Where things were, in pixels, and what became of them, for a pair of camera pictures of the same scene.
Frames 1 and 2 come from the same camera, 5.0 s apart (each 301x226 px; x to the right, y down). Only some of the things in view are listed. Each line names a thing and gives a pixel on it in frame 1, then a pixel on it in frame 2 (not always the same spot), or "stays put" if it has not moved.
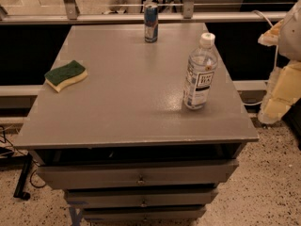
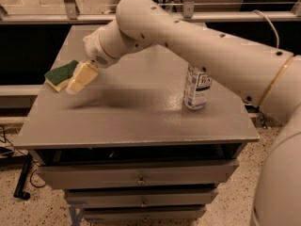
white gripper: x=292 y=35 to x=95 y=51
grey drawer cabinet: x=121 y=144 stays put
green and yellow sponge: x=58 y=78 stays put
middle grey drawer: x=196 y=197 stays put
